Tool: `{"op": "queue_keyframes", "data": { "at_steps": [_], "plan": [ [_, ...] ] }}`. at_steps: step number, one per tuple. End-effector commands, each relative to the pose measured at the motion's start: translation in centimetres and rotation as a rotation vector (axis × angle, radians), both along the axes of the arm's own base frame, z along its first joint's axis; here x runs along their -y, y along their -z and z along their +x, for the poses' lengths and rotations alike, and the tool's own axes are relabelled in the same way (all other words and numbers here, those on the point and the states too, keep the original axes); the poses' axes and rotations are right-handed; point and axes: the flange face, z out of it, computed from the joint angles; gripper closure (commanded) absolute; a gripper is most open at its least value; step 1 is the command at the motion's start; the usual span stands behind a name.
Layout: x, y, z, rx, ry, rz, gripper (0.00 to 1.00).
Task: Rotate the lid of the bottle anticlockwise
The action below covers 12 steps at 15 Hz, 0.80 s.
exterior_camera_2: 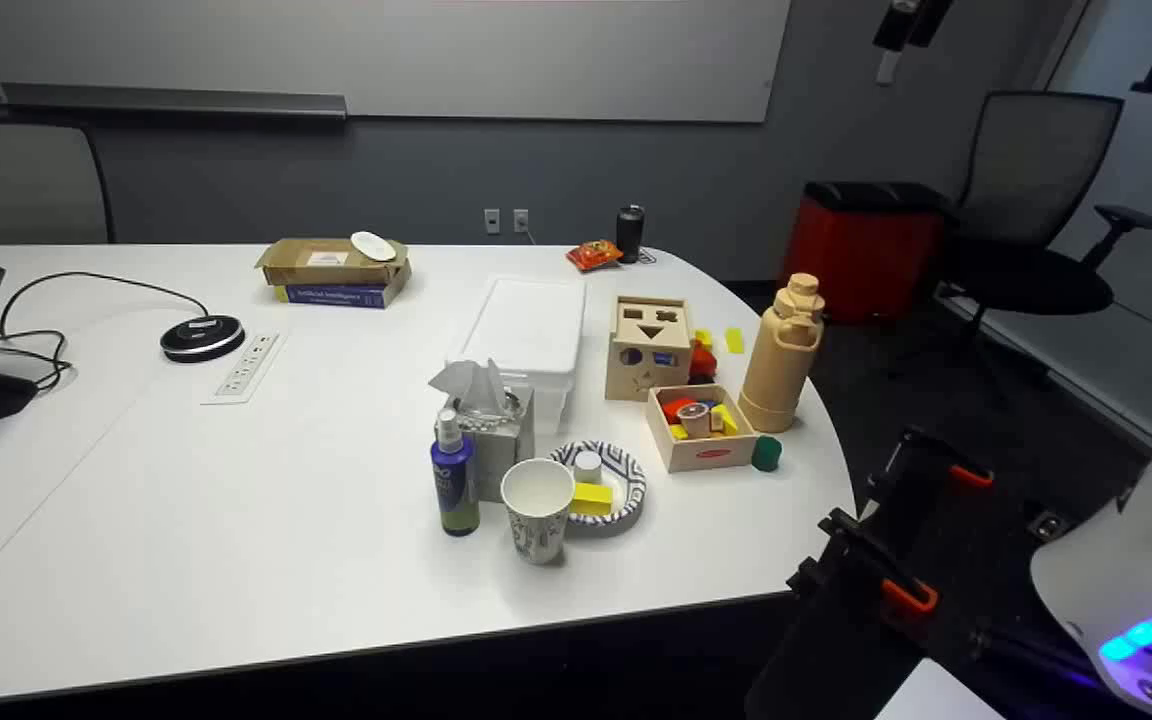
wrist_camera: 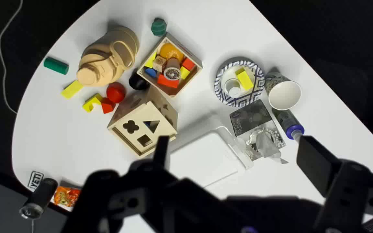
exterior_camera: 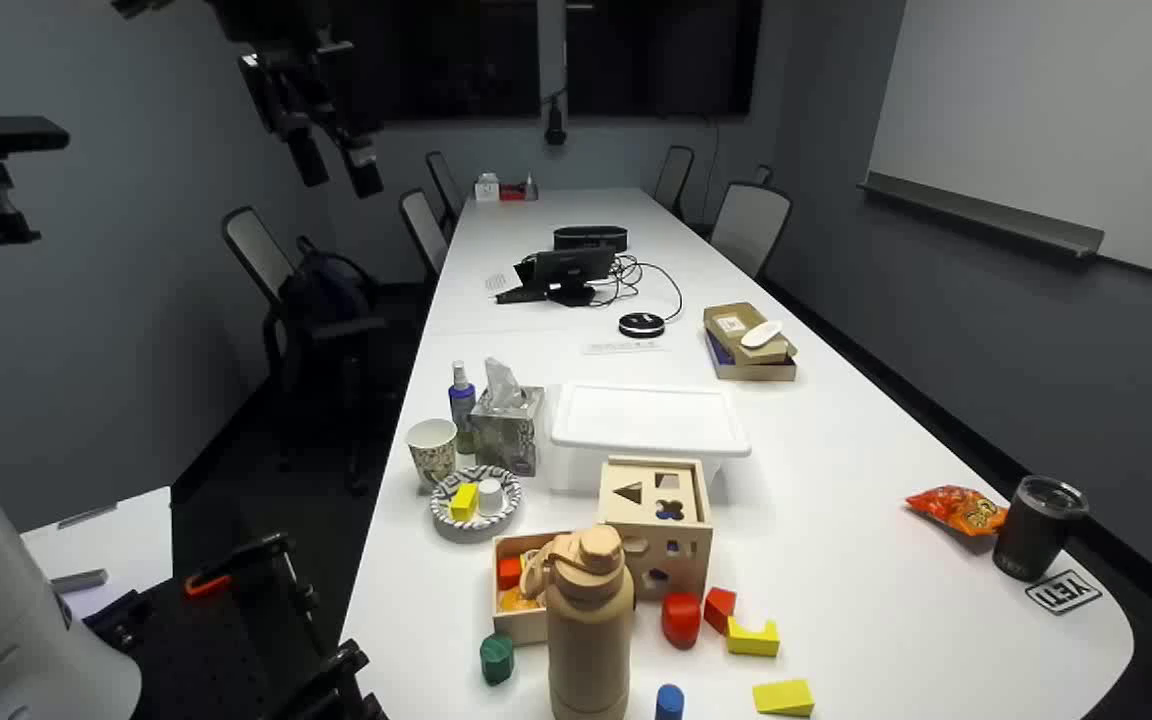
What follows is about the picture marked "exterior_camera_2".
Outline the beige tiered bottle lid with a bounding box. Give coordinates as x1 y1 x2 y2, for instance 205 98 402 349
765 271 833 357

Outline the beige plastic bottle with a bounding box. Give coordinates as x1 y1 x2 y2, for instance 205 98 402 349
735 271 833 435

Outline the red bin with black lid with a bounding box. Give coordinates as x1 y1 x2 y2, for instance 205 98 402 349
784 180 951 327

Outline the white lidded storage box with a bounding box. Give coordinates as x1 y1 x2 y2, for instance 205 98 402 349
447 271 592 458

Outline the wooden shape sorter box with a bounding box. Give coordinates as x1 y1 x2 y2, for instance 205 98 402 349
602 293 695 405

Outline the orange snack bag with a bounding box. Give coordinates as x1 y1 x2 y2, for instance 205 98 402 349
566 238 630 276

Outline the patterned paper plate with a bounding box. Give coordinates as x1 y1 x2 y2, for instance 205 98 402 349
550 442 651 539

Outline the wooden cylinder in tray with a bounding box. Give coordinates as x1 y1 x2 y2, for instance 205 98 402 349
678 401 715 446

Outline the yellow block on plate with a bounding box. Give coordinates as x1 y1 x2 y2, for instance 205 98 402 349
567 481 622 522

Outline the black travel tumbler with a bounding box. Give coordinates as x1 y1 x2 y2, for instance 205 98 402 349
614 201 648 267

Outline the wooden block tray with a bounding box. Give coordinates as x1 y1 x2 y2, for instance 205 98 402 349
640 380 760 477

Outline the patterned paper cup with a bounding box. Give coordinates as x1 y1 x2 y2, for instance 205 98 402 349
497 458 580 569

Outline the green cylinder block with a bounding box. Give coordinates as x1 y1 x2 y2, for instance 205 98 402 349
749 434 790 477

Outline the white tape roll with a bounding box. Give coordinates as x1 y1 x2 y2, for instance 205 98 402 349
347 230 403 267

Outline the blue book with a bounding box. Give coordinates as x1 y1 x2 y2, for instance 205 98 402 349
285 279 398 311

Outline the flat cardboard box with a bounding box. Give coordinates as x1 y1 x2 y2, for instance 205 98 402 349
254 238 417 293

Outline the white printed paper strip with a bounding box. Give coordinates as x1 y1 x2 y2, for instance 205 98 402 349
201 334 285 413

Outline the black stand with orange clamps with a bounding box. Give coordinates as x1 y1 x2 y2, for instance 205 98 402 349
742 424 1006 720

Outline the black round speakerphone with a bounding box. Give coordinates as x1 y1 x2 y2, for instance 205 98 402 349
158 311 254 366

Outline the grey whiteboard marker tray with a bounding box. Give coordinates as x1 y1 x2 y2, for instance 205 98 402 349
0 79 354 126

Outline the white paper sheet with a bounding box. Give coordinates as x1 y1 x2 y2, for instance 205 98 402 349
874 655 1008 720

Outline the black mesh office chair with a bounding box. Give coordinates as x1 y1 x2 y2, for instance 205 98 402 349
933 87 1152 408

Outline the light grey conference chair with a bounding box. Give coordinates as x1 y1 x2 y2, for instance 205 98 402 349
0 120 116 247

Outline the white wall whiteboard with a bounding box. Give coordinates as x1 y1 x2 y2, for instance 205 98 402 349
0 0 797 130

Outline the black speakerphone cable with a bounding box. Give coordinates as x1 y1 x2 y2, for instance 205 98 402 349
0 267 215 396

